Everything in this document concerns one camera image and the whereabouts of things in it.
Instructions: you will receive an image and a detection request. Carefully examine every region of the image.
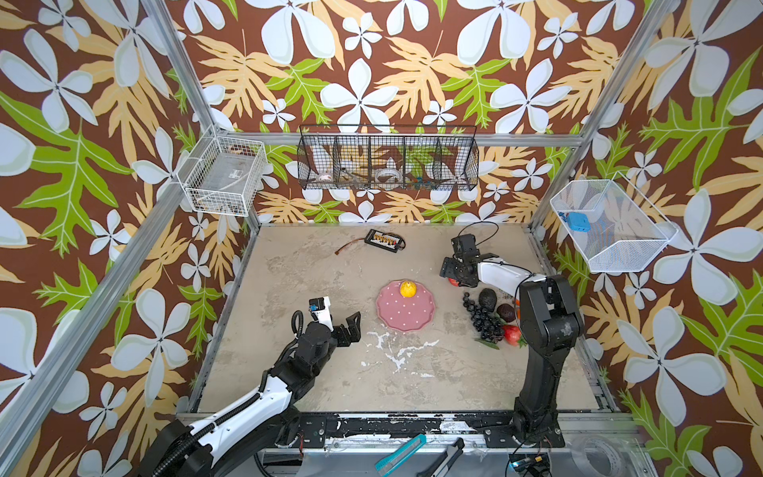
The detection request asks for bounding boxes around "yellow lemon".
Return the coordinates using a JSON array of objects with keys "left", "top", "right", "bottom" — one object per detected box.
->
[{"left": 399, "top": 280, "right": 417, "bottom": 298}]

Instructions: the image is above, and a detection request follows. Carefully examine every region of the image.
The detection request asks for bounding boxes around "pink polka dot plate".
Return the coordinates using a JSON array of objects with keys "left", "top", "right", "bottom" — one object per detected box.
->
[{"left": 376, "top": 280, "right": 436, "bottom": 332}]

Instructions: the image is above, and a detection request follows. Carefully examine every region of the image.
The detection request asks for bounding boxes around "red strawberry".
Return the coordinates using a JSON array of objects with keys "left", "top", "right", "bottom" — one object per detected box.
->
[{"left": 503, "top": 325, "right": 523, "bottom": 347}]

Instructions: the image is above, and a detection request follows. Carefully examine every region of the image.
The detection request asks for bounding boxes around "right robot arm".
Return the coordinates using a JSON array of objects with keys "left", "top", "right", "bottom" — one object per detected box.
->
[{"left": 440, "top": 234, "right": 584, "bottom": 447}]

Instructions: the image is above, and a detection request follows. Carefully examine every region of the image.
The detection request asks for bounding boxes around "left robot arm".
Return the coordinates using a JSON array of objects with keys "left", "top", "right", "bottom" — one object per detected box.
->
[{"left": 137, "top": 309, "right": 362, "bottom": 476}]

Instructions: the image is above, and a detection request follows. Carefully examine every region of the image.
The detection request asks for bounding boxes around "dark avocado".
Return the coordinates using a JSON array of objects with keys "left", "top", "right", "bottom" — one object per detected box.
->
[{"left": 478, "top": 288, "right": 498, "bottom": 313}]

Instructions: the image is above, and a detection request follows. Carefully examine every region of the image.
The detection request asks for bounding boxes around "black grape bunch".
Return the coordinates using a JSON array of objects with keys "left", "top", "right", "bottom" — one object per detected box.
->
[{"left": 462, "top": 292, "right": 508, "bottom": 349}]

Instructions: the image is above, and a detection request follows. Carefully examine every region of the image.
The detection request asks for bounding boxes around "blue object in basket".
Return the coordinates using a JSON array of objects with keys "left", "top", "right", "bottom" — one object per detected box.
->
[{"left": 564, "top": 212, "right": 591, "bottom": 234}]

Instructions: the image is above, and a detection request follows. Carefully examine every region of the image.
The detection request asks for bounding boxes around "teal utility knife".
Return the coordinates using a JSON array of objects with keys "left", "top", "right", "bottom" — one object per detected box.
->
[{"left": 375, "top": 434, "right": 427, "bottom": 477}]

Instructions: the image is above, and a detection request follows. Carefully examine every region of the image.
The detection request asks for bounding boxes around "white mesh basket right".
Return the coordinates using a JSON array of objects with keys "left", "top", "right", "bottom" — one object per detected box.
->
[{"left": 550, "top": 173, "right": 679, "bottom": 273}]

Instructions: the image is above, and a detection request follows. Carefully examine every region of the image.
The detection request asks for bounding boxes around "black tool front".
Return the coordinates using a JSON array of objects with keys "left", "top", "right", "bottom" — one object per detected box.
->
[{"left": 416, "top": 437, "right": 465, "bottom": 477}]

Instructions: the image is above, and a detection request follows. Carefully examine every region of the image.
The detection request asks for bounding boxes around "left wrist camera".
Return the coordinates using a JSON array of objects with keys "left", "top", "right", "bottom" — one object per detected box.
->
[{"left": 309, "top": 296, "right": 333, "bottom": 331}]

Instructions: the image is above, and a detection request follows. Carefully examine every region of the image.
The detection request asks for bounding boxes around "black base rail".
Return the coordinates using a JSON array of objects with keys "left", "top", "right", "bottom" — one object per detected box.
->
[{"left": 290, "top": 411, "right": 565, "bottom": 448}]

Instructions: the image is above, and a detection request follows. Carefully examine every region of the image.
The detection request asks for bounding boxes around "black wire basket rear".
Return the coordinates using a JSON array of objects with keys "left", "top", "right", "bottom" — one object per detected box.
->
[{"left": 295, "top": 124, "right": 480, "bottom": 191}]

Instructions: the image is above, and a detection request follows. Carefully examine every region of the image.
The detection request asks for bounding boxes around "white wire basket left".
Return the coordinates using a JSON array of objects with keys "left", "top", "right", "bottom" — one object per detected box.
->
[{"left": 178, "top": 128, "right": 269, "bottom": 218}]

